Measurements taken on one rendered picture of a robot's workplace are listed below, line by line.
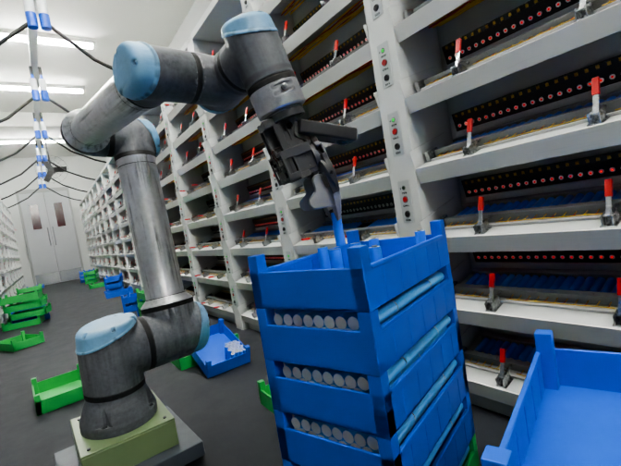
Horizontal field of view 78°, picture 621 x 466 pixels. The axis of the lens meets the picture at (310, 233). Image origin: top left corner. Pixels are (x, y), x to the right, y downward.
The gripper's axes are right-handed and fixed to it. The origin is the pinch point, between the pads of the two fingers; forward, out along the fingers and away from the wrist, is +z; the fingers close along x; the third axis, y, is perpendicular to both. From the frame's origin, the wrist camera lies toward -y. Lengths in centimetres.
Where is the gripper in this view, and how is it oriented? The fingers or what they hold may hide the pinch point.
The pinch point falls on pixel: (336, 212)
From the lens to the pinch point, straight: 71.6
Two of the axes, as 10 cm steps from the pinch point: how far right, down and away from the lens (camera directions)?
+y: -8.4, 4.2, -3.5
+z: 3.9, 9.1, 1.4
